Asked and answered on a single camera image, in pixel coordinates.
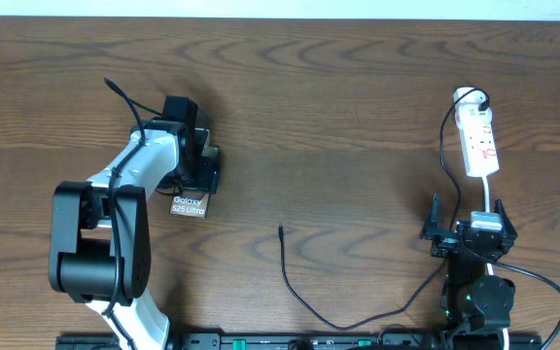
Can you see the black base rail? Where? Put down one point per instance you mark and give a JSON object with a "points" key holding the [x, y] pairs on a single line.
{"points": [[389, 340]]}

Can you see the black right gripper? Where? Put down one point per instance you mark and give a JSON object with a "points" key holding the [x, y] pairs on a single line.
{"points": [[431, 231]]}

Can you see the white power strip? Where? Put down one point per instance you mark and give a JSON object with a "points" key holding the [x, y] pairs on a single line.
{"points": [[479, 150]]}

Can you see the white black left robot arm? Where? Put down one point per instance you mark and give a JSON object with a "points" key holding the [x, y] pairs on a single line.
{"points": [[100, 252]]}

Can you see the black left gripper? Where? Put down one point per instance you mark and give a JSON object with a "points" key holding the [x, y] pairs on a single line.
{"points": [[208, 180]]}

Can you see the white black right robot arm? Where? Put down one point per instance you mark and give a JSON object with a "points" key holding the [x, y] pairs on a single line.
{"points": [[475, 302]]}

